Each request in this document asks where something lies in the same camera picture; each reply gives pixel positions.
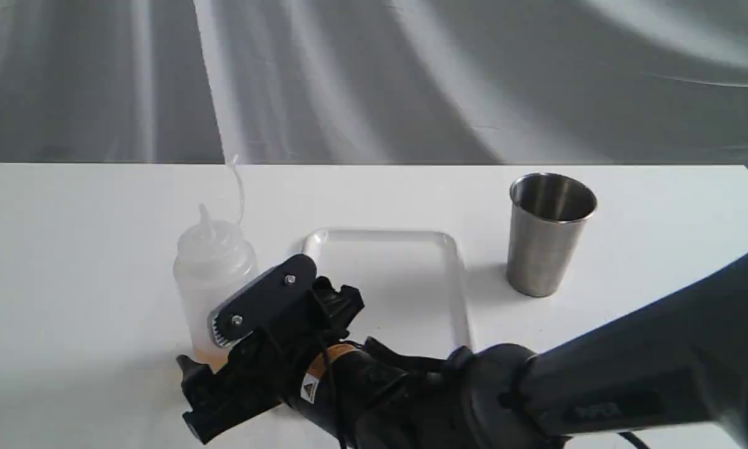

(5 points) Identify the white plastic tray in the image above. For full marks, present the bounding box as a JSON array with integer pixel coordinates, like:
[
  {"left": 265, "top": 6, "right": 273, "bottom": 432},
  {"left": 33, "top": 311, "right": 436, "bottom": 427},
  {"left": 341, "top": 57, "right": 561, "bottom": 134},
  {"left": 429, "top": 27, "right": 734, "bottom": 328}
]
[{"left": 302, "top": 228, "right": 474, "bottom": 359}]

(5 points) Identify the stainless steel cup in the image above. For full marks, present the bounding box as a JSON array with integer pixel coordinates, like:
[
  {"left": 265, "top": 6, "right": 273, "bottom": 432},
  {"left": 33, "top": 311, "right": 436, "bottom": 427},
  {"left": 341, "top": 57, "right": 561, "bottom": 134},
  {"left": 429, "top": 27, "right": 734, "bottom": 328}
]
[{"left": 505, "top": 171, "right": 598, "bottom": 297}]

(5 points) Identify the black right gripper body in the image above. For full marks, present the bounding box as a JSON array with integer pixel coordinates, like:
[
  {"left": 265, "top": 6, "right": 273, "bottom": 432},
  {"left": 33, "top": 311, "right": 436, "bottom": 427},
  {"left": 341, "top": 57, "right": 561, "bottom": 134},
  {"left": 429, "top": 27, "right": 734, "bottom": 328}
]
[{"left": 226, "top": 278, "right": 374, "bottom": 412}]

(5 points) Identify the translucent squeeze bottle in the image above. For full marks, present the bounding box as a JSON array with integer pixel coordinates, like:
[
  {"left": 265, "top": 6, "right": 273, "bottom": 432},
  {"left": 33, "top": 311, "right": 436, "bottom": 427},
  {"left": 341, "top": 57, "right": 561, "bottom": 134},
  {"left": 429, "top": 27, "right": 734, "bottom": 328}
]
[{"left": 173, "top": 156, "right": 259, "bottom": 369}]

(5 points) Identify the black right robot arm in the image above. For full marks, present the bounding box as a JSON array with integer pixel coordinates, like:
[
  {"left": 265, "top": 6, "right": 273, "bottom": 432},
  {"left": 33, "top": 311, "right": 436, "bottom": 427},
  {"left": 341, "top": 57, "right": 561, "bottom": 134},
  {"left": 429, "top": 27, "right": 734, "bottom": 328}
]
[{"left": 177, "top": 254, "right": 748, "bottom": 448}]

